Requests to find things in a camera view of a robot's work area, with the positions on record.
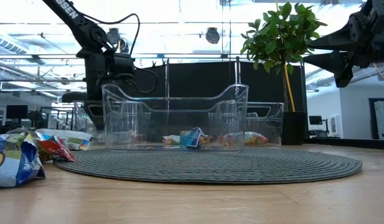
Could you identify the black partition screen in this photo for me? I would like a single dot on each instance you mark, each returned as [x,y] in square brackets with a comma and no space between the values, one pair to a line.
[194,77]

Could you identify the blue white green granola bar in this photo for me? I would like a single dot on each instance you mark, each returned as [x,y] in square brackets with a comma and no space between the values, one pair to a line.
[14,161]

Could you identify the round black ceiling light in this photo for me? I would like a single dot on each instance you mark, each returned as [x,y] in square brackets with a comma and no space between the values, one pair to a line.
[115,35]
[212,35]
[124,46]

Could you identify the green potted plant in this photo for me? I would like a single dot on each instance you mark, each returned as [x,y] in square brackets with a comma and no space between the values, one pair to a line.
[279,40]

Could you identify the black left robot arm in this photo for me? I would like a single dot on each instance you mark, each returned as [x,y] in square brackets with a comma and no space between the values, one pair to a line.
[76,21]

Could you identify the clear plastic bin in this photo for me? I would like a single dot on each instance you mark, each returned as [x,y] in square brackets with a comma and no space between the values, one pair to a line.
[132,124]
[266,121]
[81,119]

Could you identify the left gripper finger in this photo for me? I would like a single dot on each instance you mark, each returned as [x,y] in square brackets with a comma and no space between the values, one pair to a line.
[95,113]

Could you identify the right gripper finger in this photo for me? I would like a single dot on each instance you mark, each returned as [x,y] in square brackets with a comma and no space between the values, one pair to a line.
[341,65]
[341,39]

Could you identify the black computer monitor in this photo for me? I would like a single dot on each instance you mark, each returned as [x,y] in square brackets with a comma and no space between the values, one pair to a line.
[315,120]
[16,112]

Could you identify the red white granola bar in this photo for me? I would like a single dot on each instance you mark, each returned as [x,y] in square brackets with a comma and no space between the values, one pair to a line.
[54,149]

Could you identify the round grey woven placemat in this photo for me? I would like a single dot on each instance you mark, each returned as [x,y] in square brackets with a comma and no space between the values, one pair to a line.
[210,168]

